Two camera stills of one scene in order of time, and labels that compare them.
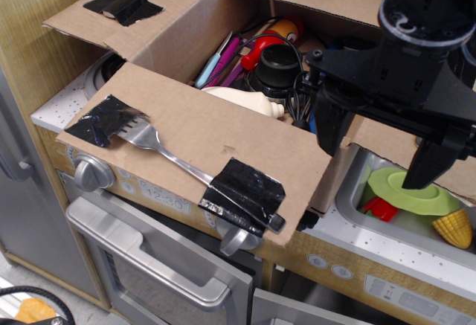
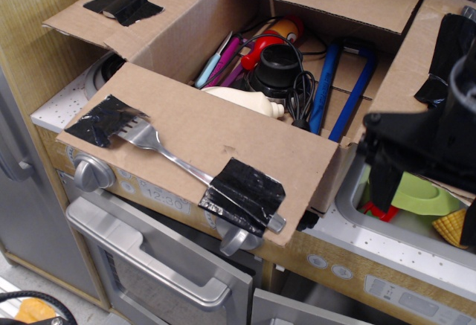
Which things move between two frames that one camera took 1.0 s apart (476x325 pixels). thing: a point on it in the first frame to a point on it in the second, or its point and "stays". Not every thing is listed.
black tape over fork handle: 242,194 stays
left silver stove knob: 91,172 stays
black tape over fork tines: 103,120 stays
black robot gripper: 425,69 to 439,143
